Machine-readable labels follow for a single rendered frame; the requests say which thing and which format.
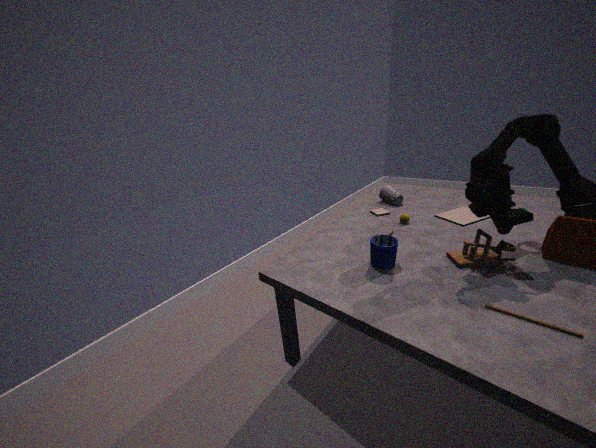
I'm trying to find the beige flat square tile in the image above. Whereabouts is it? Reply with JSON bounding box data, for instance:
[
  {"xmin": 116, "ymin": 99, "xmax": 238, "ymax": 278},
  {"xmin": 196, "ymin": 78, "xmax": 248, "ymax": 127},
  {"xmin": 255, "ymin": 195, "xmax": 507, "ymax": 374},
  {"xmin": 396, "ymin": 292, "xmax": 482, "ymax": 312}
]
[{"xmin": 370, "ymin": 208, "xmax": 390, "ymax": 216}]

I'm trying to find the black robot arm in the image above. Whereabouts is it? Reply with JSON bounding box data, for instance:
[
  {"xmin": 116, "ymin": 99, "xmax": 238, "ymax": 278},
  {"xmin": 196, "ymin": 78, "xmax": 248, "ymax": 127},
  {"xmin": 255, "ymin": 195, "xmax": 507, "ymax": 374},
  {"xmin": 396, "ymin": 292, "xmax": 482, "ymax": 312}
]
[{"xmin": 465, "ymin": 114, "xmax": 596, "ymax": 220}]

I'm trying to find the blue mug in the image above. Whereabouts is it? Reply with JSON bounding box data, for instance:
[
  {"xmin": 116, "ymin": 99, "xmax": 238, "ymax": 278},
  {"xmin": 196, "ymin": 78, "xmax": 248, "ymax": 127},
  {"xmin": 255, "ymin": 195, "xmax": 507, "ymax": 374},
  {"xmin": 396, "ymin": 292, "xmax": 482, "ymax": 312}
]
[{"xmin": 370, "ymin": 235, "xmax": 398, "ymax": 272}]

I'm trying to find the beige flat rectangular panel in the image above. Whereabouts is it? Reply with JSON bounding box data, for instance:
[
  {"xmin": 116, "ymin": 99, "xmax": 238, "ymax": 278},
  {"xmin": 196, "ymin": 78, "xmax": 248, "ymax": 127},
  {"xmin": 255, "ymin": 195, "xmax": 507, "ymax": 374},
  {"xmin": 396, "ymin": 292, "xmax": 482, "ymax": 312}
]
[{"xmin": 434, "ymin": 206, "xmax": 491, "ymax": 226}]

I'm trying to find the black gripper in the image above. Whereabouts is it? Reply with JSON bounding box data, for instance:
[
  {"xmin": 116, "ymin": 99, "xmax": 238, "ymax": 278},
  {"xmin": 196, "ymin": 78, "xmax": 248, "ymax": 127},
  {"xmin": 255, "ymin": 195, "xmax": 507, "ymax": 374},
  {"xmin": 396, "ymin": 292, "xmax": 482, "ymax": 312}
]
[{"xmin": 490, "ymin": 188, "xmax": 533, "ymax": 234}]

